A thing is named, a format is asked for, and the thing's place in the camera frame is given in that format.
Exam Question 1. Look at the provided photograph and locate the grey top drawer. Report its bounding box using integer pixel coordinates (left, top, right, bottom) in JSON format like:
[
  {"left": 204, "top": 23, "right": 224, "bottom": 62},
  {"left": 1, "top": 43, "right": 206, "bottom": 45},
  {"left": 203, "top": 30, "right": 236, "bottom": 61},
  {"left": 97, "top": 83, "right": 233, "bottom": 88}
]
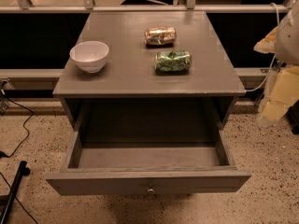
[{"left": 46, "top": 132, "right": 251, "bottom": 195}]

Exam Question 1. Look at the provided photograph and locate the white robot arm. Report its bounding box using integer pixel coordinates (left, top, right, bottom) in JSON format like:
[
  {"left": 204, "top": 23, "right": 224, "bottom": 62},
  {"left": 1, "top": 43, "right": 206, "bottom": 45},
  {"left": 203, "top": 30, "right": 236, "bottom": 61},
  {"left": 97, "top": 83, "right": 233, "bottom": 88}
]
[{"left": 253, "top": 7, "right": 299, "bottom": 122}]

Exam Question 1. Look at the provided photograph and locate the crushed green soda can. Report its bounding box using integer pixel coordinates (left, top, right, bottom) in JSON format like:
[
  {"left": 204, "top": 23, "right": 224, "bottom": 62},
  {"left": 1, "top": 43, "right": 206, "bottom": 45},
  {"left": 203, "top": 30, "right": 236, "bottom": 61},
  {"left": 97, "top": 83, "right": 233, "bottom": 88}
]
[{"left": 155, "top": 50, "right": 192, "bottom": 73}]

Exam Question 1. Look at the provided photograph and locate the crushed gold soda can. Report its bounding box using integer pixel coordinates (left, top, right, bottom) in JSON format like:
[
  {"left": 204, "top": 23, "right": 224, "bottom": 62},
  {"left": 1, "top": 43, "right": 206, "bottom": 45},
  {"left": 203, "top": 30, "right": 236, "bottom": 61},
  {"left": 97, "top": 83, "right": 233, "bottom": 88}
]
[{"left": 145, "top": 27, "right": 177, "bottom": 46}]

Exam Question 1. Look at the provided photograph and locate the grey wooden cabinet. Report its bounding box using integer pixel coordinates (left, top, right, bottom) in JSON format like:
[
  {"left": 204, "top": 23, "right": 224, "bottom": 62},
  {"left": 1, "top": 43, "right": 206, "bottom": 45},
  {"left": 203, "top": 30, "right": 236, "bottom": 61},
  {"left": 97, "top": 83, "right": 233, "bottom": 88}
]
[{"left": 53, "top": 10, "right": 245, "bottom": 119}]

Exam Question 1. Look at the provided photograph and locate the white ceramic bowl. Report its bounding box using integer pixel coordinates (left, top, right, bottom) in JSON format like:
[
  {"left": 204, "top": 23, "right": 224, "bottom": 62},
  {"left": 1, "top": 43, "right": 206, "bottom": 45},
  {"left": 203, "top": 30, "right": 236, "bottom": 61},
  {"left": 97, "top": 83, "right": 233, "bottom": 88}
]
[{"left": 69, "top": 41, "right": 109, "bottom": 73}]

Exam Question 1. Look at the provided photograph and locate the black stand leg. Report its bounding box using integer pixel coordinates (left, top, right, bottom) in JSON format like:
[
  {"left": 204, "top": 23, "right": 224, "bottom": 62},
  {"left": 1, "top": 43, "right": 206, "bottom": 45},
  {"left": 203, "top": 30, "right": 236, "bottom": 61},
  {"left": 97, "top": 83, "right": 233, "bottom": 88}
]
[{"left": 0, "top": 161, "right": 30, "bottom": 224}]

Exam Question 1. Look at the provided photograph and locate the white cable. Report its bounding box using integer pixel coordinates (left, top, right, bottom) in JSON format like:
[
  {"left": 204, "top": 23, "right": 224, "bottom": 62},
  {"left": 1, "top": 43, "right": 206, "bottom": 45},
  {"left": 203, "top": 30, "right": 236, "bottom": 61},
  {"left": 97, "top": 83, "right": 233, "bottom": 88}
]
[{"left": 246, "top": 2, "right": 281, "bottom": 93}]

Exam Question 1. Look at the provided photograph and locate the metal railing frame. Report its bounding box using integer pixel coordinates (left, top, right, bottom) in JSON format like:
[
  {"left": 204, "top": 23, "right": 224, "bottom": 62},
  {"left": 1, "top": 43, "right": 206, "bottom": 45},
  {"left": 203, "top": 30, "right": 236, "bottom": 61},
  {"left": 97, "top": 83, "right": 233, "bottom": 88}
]
[{"left": 0, "top": 0, "right": 299, "bottom": 15}]

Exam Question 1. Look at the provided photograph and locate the black floor cable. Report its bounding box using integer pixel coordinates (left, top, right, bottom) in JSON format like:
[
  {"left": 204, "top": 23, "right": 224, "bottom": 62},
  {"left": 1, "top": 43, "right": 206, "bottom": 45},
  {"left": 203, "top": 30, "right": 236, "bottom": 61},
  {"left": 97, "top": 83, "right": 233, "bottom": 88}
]
[{"left": 0, "top": 96, "right": 36, "bottom": 159}]

